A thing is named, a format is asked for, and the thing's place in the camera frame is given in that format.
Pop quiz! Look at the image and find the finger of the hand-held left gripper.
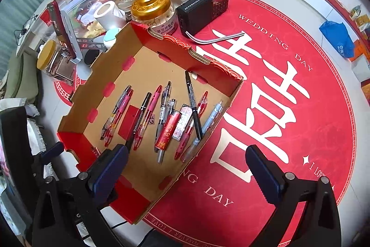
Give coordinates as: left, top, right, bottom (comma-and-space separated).
32, 142, 65, 175

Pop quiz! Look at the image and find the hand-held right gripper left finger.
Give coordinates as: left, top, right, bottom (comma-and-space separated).
32, 144, 129, 247

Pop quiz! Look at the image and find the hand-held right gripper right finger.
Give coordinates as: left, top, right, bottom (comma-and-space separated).
246, 145, 342, 247

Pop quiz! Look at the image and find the small red box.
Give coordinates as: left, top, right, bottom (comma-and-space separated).
118, 104, 141, 141

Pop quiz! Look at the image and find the red pen with pink grip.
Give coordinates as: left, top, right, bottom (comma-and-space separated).
103, 89, 134, 147
133, 85, 163, 151

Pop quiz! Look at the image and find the grey grip retractable pen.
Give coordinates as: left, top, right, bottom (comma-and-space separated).
100, 85, 133, 141

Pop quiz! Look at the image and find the thick black marker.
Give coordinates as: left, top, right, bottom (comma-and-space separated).
125, 92, 152, 150

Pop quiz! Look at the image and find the red gold printed lighter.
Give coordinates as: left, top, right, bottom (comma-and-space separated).
154, 109, 182, 151

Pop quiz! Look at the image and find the light blue pen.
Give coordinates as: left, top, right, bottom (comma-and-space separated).
182, 100, 225, 163

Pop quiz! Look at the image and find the clear red retractable pen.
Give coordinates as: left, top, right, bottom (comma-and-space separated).
174, 91, 209, 161

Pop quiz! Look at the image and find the tile print lighter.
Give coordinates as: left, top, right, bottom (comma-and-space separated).
173, 104, 193, 141

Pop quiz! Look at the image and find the black clear retractable pen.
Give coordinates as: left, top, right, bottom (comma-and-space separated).
156, 81, 172, 134

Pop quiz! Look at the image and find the thin black marker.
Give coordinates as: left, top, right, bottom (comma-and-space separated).
184, 70, 203, 141

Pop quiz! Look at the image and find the red cardboard box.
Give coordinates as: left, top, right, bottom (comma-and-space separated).
56, 21, 244, 225

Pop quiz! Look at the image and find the white cloth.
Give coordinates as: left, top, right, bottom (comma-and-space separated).
0, 98, 39, 120

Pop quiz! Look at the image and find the olive green cushion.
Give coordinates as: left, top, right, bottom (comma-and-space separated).
4, 52, 41, 100

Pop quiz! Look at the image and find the red round printed mat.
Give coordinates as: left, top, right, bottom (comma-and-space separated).
53, 0, 357, 247

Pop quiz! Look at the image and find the jar with yellow lid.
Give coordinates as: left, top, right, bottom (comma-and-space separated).
36, 40, 73, 83

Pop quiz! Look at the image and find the black round object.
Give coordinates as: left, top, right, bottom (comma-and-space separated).
85, 50, 102, 66

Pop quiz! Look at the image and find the silver phone stand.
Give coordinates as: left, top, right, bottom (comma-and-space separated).
62, 11, 107, 65

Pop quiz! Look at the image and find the phone with red case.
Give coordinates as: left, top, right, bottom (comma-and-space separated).
46, 1, 78, 58

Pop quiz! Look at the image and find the white teal round gadget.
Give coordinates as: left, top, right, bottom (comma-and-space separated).
103, 27, 122, 48

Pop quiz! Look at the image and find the white paper bag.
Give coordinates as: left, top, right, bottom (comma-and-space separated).
351, 56, 370, 82

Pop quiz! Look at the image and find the white paper roll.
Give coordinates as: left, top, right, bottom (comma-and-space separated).
94, 1, 125, 31

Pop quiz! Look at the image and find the blue plastic bag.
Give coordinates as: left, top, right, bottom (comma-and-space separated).
319, 21, 355, 58

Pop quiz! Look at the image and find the orange paper bag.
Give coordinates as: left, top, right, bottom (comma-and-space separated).
354, 40, 370, 61

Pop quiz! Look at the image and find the jar with gold lid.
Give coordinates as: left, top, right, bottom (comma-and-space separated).
131, 0, 177, 35

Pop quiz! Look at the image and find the black radio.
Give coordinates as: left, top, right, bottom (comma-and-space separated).
175, 0, 232, 37

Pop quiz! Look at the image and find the yellow green snack packet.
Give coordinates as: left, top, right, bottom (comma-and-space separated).
349, 4, 365, 20

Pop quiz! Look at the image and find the grey radio strap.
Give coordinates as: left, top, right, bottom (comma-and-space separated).
185, 31, 246, 45

